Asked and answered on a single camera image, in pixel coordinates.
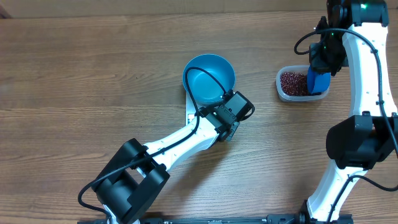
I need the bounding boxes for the blue plastic measuring scoop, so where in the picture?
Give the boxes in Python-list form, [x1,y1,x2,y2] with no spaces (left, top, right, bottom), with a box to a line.
[307,66,331,95]

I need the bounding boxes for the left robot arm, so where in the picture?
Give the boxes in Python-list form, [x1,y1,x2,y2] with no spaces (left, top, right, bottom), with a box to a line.
[89,103,248,223]

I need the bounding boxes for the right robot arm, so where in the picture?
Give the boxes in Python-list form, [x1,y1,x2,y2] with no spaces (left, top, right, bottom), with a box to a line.
[298,0,397,223]

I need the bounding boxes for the white digital kitchen scale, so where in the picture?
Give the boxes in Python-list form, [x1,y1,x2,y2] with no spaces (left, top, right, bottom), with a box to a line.
[185,93,196,125]

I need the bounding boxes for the blue metal bowl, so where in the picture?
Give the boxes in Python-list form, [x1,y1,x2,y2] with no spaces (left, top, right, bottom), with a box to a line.
[182,54,236,105]

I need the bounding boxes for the clear plastic food container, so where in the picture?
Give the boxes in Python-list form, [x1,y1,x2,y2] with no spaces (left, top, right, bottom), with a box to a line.
[275,65,329,103]

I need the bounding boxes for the red beans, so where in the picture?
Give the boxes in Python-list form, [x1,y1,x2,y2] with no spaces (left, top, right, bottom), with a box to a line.
[280,72,310,96]

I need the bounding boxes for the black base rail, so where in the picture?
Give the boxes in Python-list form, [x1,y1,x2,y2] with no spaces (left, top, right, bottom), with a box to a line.
[77,214,354,224]

